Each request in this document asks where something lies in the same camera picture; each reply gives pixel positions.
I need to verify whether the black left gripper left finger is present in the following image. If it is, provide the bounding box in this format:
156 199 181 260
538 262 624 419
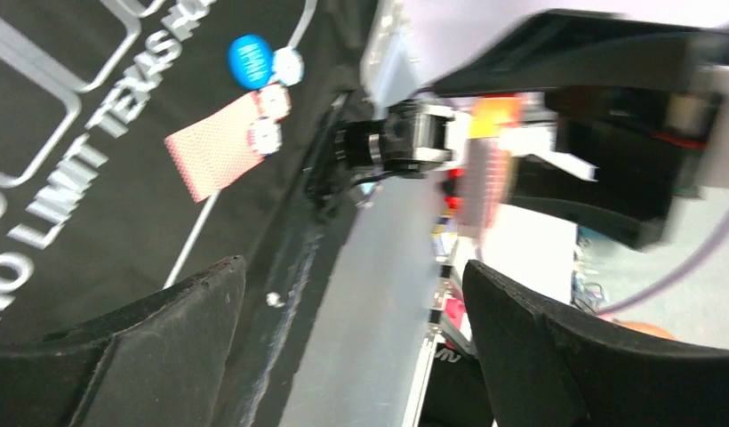
0 256 245 427

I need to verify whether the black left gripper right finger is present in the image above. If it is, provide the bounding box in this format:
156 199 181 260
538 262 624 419
462 261 729 426

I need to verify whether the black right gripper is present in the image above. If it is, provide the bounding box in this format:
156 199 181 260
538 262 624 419
432 9 729 249

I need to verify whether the red playing card deck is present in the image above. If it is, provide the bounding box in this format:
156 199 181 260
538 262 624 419
457 138 513 240

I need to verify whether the red card player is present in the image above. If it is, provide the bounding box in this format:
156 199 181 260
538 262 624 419
164 92 264 203

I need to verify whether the white chip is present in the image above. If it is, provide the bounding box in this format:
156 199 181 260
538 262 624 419
247 117 283 157
254 84 292 122

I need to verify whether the blue small blind button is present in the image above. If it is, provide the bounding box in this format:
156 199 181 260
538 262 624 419
227 34 273 91

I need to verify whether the light blue chip row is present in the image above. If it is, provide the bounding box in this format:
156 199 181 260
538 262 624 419
271 46 304 86

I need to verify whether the black poker table mat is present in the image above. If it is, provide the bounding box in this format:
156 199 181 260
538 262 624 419
0 1 378 426

